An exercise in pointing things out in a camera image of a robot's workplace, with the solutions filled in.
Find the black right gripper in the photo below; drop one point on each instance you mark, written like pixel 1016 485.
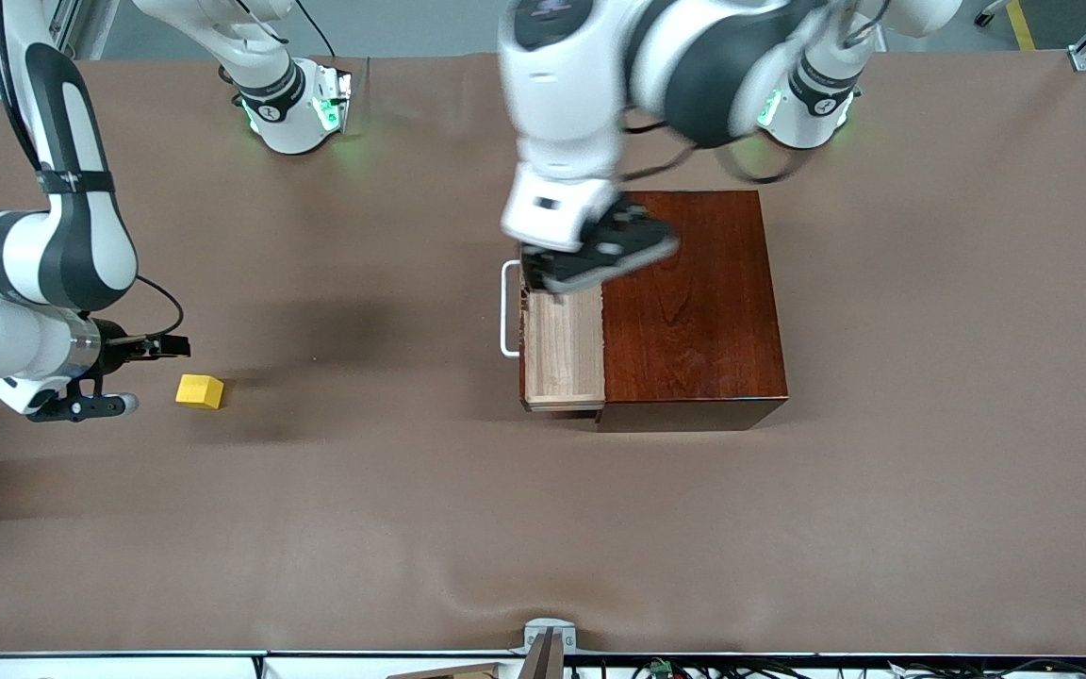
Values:
pixel 112 351

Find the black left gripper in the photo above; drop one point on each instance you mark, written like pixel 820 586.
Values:
pixel 537 274

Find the yellow wooden block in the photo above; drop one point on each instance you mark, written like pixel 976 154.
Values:
pixel 199 391

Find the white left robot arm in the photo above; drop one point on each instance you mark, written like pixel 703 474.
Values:
pixel 581 85

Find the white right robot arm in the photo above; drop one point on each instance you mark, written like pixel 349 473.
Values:
pixel 81 255

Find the dark brown wooden cabinet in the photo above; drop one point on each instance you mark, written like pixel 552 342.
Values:
pixel 694 311

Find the brown table cover sheet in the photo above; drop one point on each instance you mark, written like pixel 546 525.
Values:
pixel 317 519

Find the white table edge strip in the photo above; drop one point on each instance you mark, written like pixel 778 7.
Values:
pixel 128 670

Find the light wooden board piece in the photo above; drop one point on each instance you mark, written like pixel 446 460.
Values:
pixel 453 672

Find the grey caster leg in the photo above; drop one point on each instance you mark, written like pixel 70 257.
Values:
pixel 991 11

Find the yellow floor tape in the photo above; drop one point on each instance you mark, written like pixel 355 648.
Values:
pixel 1022 26

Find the grey metal bracket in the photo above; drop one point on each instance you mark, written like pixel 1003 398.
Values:
pixel 551 626

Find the brown stand post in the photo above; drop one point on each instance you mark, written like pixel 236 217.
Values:
pixel 543 660

